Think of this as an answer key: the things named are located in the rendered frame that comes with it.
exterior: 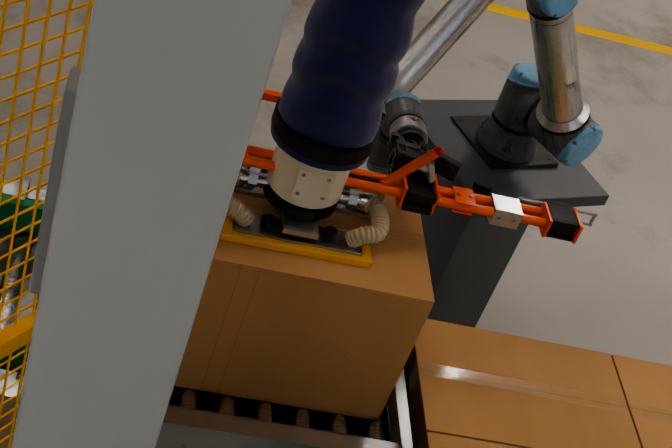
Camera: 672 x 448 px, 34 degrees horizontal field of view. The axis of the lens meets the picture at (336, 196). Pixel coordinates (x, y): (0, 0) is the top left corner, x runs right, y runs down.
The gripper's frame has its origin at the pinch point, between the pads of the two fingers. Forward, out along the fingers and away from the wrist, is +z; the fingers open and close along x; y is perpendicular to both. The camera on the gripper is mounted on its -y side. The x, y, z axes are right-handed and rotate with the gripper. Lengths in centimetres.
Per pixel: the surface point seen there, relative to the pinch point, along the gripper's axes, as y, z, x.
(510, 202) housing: -19.8, -1.2, 2.0
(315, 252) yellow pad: 23.1, 14.6, -11.6
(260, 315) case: 31.2, 21.1, -26.7
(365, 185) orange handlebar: 15.0, 3.1, 0.5
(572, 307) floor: -110, -103, -105
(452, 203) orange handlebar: -5.4, 2.7, 0.8
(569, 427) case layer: -57, 11, -52
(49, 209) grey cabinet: 76, 96, 51
